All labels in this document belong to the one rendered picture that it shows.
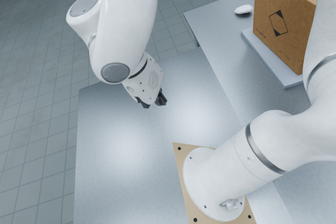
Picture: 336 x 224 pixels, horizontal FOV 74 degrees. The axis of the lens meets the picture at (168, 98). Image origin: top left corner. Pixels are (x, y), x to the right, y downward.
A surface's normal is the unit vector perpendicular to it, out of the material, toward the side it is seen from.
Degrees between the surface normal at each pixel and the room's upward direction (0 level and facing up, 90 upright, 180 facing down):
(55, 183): 0
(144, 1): 66
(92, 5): 10
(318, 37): 106
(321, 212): 0
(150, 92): 83
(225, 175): 51
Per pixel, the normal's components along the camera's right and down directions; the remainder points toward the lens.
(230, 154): -0.86, -0.26
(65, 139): -0.24, -0.60
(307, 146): -0.65, 0.67
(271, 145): -0.73, 0.15
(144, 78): 0.84, 0.10
